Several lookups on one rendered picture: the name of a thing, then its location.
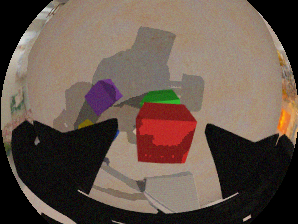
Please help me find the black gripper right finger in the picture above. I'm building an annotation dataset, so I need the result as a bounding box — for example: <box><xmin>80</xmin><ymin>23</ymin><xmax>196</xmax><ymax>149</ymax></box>
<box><xmin>205</xmin><ymin>124</ymin><xmax>279</xmax><ymax>200</ymax></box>

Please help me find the purple block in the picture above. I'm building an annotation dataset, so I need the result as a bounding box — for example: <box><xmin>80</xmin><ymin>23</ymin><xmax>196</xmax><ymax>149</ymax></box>
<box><xmin>85</xmin><ymin>79</ymin><xmax>122</xmax><ymax>116</ymax></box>

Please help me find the yellow block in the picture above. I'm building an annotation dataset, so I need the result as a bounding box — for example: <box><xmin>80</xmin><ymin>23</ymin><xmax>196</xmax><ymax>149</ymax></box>
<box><xmin>78</xmin><ymin>119</ymin><xmax>93</xmax><ymax>128</ymax></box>

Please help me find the red block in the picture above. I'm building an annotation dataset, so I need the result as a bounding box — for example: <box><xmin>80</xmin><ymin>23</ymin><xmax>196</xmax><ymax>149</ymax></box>
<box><xmin>136</xmin><ymin>101</ymin><xmax>197</xmax><ymax>164</ymax></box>

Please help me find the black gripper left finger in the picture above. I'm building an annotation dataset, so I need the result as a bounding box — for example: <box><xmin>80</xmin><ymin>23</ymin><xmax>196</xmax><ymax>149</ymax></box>
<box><xmin>33</xmin><ymin>119</ymin><xmax>118</xmax><ymax>194</ymax></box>

